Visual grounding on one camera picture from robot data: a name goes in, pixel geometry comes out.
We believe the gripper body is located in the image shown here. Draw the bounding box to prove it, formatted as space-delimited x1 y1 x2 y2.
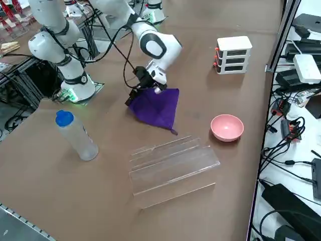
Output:
135 66 168 91

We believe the purple cloth towel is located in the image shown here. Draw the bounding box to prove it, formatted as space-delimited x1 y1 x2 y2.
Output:
127 87 180 136

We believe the clear acrylic stepped rack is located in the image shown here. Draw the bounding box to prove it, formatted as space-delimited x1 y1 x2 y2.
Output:
129 135 221 209

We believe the clear bottle with blue cap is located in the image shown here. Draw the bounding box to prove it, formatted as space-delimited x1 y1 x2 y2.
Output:
55 109 99 162

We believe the white mini drawer box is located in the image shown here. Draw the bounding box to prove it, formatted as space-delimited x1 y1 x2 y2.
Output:
213 36 253 75

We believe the pink bowl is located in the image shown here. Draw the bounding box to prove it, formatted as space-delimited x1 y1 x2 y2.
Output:
210 114 244 143

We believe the wooden block stack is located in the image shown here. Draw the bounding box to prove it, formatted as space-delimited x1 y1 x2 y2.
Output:
1 41 20 55

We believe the black and orange plug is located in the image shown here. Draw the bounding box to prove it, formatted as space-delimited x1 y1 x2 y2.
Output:
272 99 291 116

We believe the black power brick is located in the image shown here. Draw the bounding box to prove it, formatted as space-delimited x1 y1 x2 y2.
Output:
275 69 309 92

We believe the white rectangular power box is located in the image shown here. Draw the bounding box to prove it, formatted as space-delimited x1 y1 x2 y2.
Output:
292 54 321 83

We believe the large black flat device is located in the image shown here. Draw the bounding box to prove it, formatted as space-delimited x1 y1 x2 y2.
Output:
260 183 321 241

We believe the black usb hub box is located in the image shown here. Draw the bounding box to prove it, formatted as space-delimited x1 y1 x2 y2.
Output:
310 158 321 199

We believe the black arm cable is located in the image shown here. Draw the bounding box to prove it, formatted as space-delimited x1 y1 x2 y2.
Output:
95 0 141 89

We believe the aluminium frame post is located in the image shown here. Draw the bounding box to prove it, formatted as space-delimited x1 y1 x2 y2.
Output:
265 0 301 73

